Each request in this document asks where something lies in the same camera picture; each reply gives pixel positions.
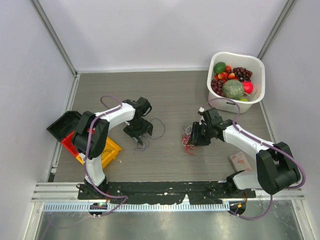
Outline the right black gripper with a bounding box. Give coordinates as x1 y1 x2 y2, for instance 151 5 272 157
188 121 213 146

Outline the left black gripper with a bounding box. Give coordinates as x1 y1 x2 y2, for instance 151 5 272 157
123 118 153 144

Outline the dark purple thin cable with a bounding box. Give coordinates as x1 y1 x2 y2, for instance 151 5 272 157
133 117 167 152

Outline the coloured cable bundle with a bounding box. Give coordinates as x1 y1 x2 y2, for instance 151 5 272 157
180 125 196 156

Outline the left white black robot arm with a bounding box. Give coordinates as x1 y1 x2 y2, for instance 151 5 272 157
71 97 153 200

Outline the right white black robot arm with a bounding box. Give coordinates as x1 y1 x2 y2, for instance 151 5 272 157
188 107 302 198

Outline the yellow plastic bin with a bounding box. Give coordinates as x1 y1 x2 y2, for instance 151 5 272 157
75 136 123 173

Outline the stained grey sponge block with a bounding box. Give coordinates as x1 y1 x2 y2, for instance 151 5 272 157
228 151 253 173

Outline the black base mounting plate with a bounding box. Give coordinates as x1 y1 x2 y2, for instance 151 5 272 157
77 180 257 205

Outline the dark grape cluster left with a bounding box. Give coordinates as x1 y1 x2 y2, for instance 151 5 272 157
210 79 225 97

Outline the green netted melon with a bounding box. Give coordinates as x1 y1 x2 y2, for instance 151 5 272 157
222 79 245 100

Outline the red plastic bin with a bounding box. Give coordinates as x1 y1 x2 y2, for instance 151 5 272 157
61 130 83 164

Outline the black plastic bin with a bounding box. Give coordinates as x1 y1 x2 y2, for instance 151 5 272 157
46 110 82 142

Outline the red pink apple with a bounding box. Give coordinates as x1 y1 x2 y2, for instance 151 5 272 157
242 81 254 95

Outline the green lime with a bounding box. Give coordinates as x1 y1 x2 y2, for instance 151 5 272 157
213 62 227 75

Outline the dark red grape bunch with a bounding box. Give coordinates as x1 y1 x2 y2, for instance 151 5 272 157
233 67 253 82

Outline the white plastic basket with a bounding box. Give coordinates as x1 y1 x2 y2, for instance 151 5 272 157
207 51 266 114

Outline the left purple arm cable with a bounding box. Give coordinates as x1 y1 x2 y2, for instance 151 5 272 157
83 94 130 218

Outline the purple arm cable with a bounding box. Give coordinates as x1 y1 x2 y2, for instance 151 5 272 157
83 94 130 218
204 97 306 221

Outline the white slotted cable duct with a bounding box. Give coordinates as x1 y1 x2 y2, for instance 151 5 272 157
42 201 230 213

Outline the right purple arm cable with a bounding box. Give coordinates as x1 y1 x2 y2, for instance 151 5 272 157
204 97 306 221

